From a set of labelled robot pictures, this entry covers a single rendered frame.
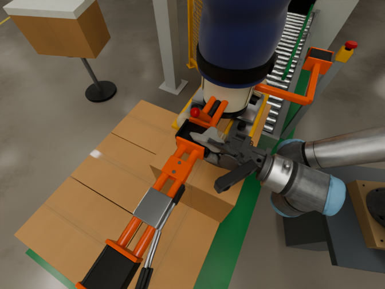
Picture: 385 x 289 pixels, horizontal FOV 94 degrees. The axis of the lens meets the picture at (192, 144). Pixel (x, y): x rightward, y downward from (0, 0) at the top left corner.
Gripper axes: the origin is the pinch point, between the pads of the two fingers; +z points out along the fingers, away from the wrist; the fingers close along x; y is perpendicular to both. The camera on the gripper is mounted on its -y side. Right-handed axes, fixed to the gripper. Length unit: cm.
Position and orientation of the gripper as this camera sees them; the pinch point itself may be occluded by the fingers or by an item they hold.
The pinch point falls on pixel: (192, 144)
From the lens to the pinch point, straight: 50.1
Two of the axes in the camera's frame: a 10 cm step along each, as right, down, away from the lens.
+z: -8.9, -3.9, 2.5
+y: 4.6, -7.5, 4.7
